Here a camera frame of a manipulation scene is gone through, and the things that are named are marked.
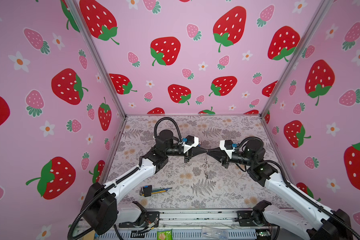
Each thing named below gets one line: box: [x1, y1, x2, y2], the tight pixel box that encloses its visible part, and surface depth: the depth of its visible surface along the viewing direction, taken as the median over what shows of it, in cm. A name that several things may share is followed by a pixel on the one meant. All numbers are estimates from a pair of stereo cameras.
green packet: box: [157, 229, 173, 240], surface depth 70 cm
